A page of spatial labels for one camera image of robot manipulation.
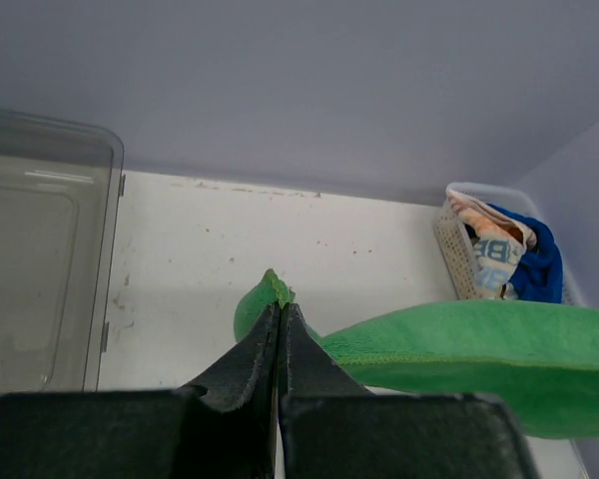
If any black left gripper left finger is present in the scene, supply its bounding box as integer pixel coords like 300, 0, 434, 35
0, 306, 281, 478

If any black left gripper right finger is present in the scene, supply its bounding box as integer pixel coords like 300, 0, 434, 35
278, 304, 538, 478

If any green microfiber towel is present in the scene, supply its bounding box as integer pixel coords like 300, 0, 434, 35
233, 268, 599, 440

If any white perforated plastic basket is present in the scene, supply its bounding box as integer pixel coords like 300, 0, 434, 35
432, 182, 588, 308

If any printed patterned towel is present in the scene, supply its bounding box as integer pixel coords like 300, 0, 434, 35
446, 190, 537, 299

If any blue cloth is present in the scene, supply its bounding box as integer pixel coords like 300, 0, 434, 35
489, 204, 564, 304

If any clear grey plastic bin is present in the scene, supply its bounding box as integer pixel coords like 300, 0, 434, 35
0, 110, 125, 394

